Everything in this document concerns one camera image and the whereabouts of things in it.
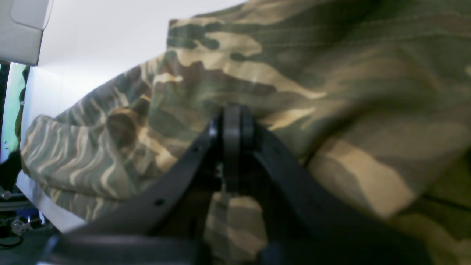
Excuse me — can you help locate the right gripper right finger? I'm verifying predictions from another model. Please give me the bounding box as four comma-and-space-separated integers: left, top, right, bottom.
241, 107, 431, 265

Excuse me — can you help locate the camouflage T-shirt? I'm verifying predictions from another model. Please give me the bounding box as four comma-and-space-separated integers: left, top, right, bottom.
21, 0, 470, 265

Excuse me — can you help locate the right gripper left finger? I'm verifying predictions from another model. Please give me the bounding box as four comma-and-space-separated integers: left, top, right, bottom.
67, 105, 242, 236

